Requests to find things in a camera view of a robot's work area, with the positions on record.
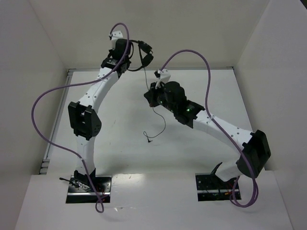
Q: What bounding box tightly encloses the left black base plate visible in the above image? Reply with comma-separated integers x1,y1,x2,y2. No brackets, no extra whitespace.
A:
59,175,112,204

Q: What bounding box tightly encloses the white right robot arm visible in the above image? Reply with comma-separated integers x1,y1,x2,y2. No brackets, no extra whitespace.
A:
144,81,271,189

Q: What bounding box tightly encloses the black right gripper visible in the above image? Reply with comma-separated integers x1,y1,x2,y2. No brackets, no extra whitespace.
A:
143,80,177,113

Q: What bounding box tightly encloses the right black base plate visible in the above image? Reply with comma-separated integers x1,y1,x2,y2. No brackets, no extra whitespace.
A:
195,173,236,202

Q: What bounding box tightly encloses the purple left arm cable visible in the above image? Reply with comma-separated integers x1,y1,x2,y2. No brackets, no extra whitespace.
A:
31,23,131,214

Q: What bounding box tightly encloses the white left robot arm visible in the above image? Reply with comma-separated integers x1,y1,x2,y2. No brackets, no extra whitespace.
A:
68,38,133,191

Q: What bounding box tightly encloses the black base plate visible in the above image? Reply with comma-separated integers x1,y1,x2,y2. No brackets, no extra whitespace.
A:
59,175,112,204
195,173,236,202

